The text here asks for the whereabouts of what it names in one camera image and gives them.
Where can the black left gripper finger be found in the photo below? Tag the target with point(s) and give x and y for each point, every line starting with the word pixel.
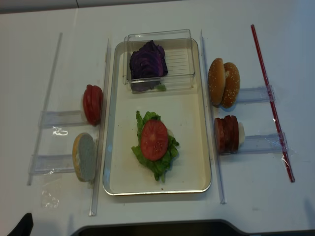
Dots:
pixel 24 227

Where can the clear bread track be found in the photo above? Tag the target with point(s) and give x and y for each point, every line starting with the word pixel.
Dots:
pixel 51 164

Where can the white bread bun half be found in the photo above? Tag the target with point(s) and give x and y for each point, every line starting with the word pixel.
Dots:
pixel 84 157

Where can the clear tomato track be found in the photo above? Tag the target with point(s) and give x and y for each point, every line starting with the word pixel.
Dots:
pixel 49 119

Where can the green lettuce leaf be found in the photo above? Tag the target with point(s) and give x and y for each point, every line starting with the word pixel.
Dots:
pixel 160 167

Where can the upright tomato slices stack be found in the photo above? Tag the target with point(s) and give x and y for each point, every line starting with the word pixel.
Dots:
pixel 92 104

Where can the tomato slice on lettuce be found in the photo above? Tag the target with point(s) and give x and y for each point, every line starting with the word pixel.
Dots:
pixel 154 140

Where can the upright sausage slices stack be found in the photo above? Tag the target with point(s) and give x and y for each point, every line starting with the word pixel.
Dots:
pixel 227 134

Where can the clear tape patch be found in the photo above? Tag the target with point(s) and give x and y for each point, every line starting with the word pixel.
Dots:
pixel 50 199

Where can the metal baking tray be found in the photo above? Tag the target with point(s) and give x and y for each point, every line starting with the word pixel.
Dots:
pixel 183 113

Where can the purple cabbage piece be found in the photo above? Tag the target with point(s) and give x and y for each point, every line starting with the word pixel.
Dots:
pixel 148 62

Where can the clear plastic container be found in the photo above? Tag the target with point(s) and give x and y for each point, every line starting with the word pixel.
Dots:
pixel 177 45

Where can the white sausage pusher block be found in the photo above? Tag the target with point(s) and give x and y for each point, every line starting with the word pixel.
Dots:
pixel 241 133

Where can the left sesame bun half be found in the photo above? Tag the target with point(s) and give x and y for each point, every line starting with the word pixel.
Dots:
pixel 216 81

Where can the sesame bun half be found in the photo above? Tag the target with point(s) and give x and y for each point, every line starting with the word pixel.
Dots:
pixel 216 81
pixel 232 85

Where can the right sesame bun half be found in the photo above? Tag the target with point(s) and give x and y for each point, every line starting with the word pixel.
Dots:
pixel 232 85

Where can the clear sausage track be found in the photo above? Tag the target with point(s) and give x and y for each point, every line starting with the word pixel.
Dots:
pixel 261 144

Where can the clear bun track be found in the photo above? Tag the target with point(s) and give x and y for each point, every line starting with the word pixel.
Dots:
pixel 256 95

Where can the red plastic rod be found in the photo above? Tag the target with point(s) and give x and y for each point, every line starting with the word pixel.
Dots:
pixel 276 120

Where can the clear rail left of tray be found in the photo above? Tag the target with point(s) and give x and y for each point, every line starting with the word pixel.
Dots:
pixel 100 140

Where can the clear rail of tray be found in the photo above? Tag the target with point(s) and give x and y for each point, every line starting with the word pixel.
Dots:
pixel 100 140
pixel 213 137

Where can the clear rail far left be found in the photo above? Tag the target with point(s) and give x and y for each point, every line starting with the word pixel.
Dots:
pixel 45 105

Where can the clear rail right of tray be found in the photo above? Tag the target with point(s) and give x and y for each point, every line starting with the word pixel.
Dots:
pixel 213 137

